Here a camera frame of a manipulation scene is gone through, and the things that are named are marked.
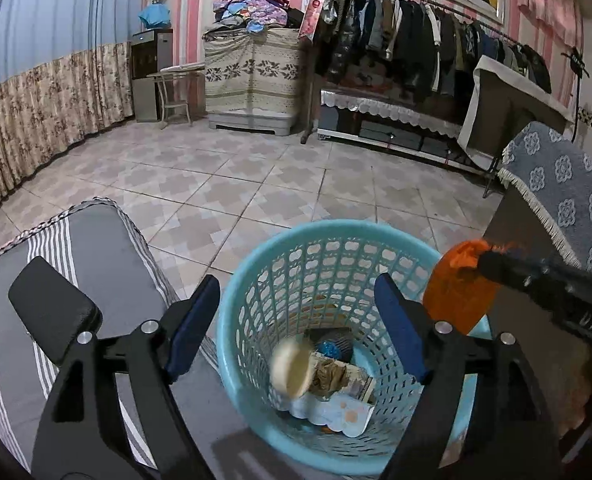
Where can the pile of folded clothes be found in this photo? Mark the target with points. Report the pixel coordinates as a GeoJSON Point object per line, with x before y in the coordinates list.
{"type": "Point", "coordinates": [251, 17]}

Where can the blue floral curtain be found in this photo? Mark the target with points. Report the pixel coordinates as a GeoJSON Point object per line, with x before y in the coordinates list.
{"type": "Point", "coordinates": [64, 74]}

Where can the dark board with white cloth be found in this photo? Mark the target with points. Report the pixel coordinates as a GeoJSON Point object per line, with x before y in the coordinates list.
{"type": "Point", "coordinates": [503, 102]}

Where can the orange snack wrapper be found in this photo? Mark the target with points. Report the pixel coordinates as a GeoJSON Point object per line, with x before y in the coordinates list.
{"type": "Point", "coordinates": [457, 292]}

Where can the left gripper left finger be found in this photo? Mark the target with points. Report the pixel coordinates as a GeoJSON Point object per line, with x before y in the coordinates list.
{"type": "Point", "coordinates": [185, 329]}

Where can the pink hanging bag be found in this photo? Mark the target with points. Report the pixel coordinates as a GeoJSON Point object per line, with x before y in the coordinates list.
{"type": "Point", "coordinates": [311, 16]}

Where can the brown paper wrapper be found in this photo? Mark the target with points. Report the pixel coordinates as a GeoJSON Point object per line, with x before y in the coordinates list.
{"type": "Point", "coordinates": [329, 377]}

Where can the clothes rack with garments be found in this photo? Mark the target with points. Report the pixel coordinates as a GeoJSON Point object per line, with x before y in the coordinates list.
{"type": "Point", "coordinates": [412, 50]}

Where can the light blue trash basket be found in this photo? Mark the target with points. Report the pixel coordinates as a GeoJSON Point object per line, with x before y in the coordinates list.
{"type": "Point", "coordinates": [316, 282]}

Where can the black flat pouch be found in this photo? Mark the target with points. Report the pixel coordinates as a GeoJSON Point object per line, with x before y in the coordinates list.
{"type": "Point", "coordinates": [52, 310]}

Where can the low bench with lace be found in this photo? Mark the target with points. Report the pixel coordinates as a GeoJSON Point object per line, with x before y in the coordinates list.
{"type": "Point", "coordinates": [401, 127]}

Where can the blue covered water bottle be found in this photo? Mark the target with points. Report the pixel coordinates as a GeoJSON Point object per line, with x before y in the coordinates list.
{"type": "Point", "coordinates": [156, 15]}

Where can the cabinet with patterned cover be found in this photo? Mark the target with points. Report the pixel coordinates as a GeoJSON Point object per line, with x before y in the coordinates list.
{"type": "Point", "coordinates": [255, 82]}

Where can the grey striped table cloth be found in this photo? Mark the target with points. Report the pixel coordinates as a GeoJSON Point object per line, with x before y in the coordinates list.
{"type": "Point", "coordinates": [75, 309]}

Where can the cream plastic lid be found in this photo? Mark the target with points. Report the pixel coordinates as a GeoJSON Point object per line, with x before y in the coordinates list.
{"type": "Point", "coordinates": [292, 367]}

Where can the grey water dispenser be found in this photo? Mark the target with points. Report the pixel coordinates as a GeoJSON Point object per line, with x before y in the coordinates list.
{"type": "Point", "coordinates": [150, 51]}

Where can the small metal folding table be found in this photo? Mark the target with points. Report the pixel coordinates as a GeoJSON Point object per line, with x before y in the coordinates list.
{"type": "Point", "coordinates": [174, 86]}

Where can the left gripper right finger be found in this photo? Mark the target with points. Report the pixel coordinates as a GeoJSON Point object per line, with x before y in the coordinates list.
{"type": "Point", "coordinates": [510, 434]}

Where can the blue floral fringed cover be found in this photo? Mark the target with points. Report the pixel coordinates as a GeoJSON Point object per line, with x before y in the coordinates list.
{"type": "Point", "coordinates": [555, 179]}

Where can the light blue paper leaflet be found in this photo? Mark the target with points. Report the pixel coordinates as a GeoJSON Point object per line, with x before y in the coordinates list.
{"type": "Point", "coordinates": [341, 414]}

